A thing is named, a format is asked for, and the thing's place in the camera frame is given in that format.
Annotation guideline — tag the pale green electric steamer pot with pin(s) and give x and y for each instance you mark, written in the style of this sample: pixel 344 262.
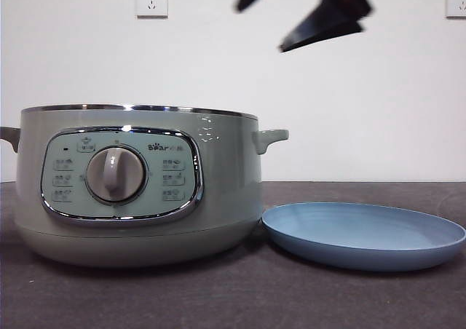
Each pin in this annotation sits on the pale green electric steamer pot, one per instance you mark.
pixel 225 154

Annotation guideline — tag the blue round plate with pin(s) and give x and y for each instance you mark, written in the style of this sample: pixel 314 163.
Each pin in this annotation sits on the blue round plate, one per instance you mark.
pixel 364 229

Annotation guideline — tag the white wall socket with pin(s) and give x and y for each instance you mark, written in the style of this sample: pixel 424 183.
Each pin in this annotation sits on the white wall socket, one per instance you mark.
pixel 457 2
pixel 152 1

